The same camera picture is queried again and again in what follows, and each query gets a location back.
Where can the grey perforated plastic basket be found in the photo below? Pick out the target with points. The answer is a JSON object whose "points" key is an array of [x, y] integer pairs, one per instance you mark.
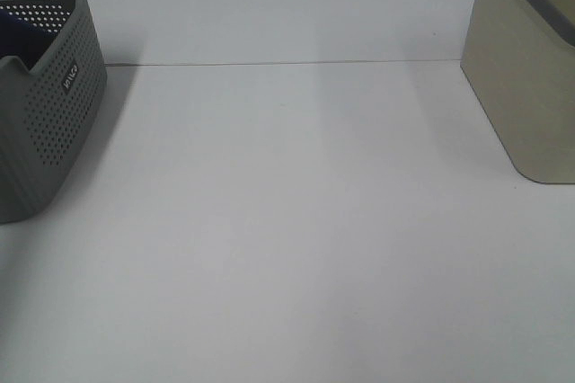
{"points": [[47, 112]]}

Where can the beige plastic bin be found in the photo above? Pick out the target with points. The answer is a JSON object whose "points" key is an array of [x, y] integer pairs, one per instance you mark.
{"points": [[519, 59]]}

